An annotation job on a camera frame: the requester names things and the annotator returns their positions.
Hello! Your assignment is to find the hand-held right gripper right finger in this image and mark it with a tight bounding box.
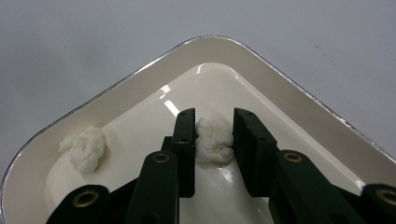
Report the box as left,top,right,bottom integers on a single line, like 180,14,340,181
233,107,278,198

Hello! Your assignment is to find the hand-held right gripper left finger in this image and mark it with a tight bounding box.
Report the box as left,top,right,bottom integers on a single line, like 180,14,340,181
162,107,196,199

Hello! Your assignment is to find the white cotton ball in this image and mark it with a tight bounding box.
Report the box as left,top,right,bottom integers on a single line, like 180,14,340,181
58,125,106,175
194,117,235,164

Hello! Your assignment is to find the white rectangular tray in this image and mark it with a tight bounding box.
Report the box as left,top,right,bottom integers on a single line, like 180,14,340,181
0,35,396,224

